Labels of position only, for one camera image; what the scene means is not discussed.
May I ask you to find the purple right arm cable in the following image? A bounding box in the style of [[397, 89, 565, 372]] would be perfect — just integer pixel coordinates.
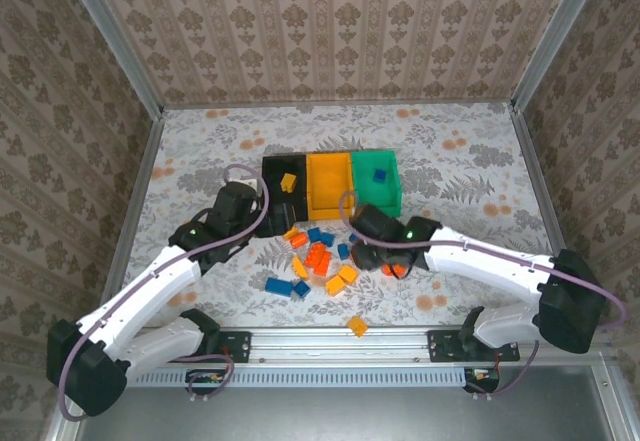
[[338, 190, 629, 403]]

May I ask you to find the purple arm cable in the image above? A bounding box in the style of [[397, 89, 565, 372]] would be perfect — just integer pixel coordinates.
[[338, 190, 629, 403], [57, 163, 271, 421]]

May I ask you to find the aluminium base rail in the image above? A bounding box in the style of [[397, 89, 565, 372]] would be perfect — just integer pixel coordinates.
[[124, 325, 614, 366]]

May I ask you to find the aluminium frame post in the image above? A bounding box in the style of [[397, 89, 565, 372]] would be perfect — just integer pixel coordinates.
[[56, 0, 166, 120], [510, 0, 612, 112]]

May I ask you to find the grey metal sheet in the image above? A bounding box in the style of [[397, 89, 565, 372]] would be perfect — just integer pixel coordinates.
[[47, 364, 625, 441]]

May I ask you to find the green plastic bin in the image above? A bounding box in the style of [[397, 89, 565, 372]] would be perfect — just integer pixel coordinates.
[[351, 149, 403, 219]]

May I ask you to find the black plastic bin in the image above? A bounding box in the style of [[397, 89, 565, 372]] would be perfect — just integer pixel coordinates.
[[261, 153, 309, 225]]

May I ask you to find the white slotted cable duct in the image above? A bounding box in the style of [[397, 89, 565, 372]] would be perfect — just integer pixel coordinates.
[[127, 366, 474, 388]]

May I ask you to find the yellow-orange plastic bin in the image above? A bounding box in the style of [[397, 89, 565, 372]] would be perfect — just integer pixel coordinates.
[[305, 151, 357, 222]]

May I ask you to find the aluminium side rail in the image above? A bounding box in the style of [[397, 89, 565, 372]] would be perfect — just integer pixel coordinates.
[[99, 108, 166, 312], [507, 103, 566, 262]]

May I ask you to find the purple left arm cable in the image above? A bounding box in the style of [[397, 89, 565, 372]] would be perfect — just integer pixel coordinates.
[[57, 163, 271, 421]]

